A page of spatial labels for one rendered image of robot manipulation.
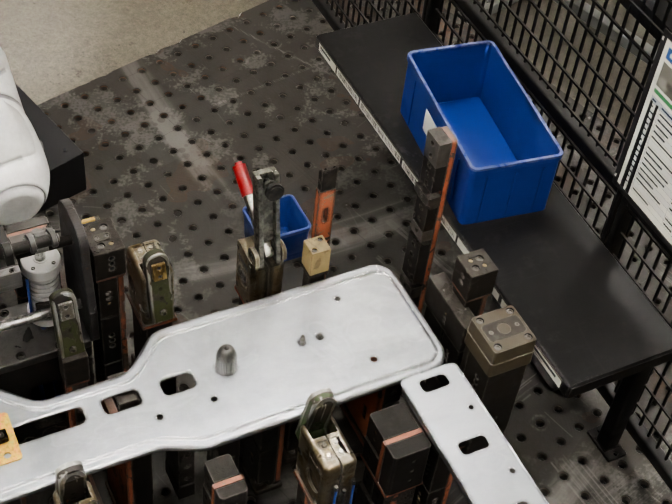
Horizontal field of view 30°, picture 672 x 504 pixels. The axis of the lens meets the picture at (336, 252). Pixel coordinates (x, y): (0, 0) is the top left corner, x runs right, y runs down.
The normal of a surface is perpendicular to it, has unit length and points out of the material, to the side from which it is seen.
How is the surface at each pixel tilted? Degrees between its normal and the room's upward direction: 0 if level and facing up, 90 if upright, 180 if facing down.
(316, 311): 0
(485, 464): 0
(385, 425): 0
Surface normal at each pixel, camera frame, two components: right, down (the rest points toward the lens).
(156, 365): 0.08, -0.67
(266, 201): 0.44, 0.58
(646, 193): -0.90, 0.27
